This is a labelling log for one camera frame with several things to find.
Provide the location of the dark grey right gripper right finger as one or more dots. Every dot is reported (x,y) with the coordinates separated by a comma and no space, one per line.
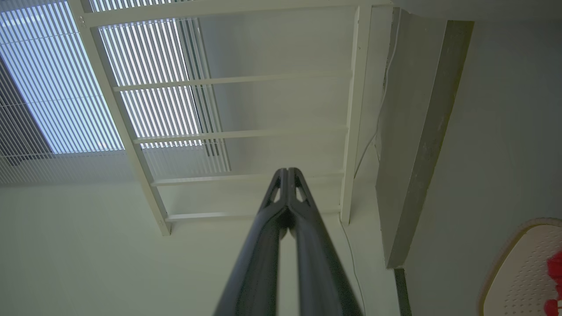
(318,263)

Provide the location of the black baseboard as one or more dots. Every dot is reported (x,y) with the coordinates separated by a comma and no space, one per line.
(402,294)

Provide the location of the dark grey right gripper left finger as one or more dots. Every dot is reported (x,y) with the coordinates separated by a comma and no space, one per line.
(257,263)

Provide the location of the window blinds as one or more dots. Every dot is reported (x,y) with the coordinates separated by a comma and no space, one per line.
(57,87)

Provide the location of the white railing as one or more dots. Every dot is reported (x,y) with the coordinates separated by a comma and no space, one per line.
(360,109)

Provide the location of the red garment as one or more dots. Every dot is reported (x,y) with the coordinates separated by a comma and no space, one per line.
(556,267)

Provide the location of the beige perforated laundry basket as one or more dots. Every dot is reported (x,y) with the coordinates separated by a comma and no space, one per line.
(518,272)

